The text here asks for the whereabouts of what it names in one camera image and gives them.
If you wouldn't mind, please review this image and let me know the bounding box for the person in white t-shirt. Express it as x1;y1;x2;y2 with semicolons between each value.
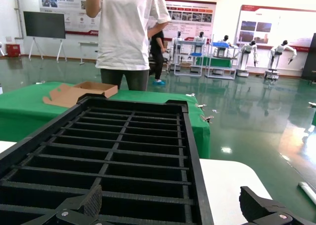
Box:
85;0;172;91

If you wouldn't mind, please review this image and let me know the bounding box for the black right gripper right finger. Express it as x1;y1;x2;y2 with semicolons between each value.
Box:
238;185;316;225

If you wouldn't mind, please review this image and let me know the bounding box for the shelf rack with green cloth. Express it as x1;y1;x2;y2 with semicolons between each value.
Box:
205;41;237;80

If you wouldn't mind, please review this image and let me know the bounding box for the flat unfolded small cardboard box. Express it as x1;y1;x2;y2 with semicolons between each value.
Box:
42;81;119;109

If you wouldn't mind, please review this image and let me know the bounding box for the wall poster with dark photos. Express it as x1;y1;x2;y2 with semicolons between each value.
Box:
236;4;316;48

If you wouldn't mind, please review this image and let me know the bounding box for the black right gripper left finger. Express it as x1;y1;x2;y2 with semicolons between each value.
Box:
22;184;104;225

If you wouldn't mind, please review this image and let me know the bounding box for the wall poster with photo row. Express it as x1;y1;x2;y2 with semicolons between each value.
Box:
163;0;217;40

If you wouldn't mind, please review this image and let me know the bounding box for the white metal shelf rack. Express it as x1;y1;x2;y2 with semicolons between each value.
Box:
173;39;206;77

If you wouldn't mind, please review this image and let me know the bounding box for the black screen on stand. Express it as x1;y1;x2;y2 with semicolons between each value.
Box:
23;11;68;63

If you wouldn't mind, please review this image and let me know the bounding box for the person in black clothes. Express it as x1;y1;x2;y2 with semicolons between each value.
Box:
149;29;165;85

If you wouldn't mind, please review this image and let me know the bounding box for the white tube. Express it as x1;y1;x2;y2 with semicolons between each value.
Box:
297;181;316;201

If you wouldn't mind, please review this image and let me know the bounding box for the black cabinet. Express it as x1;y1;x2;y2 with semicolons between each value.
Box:
301;32;316;82

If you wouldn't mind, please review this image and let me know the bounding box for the wall poster with red stripe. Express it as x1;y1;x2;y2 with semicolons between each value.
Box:
38;0;100;35

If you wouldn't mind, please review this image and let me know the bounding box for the green tablecloth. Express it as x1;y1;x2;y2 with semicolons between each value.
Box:
0;81;211;159

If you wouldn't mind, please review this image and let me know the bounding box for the red box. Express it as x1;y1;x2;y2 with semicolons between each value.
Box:
6;43;21;58

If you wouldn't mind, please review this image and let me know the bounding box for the black slotted container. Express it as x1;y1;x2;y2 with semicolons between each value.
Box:
0;93;214;225

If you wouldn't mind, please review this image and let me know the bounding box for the white desk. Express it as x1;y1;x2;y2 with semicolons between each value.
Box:
78;40;100;64

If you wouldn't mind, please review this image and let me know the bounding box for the white humanoid robot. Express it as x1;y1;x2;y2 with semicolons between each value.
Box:
217;35;235;58
194;32;208;53
236;39;259;77
171;31;185;70

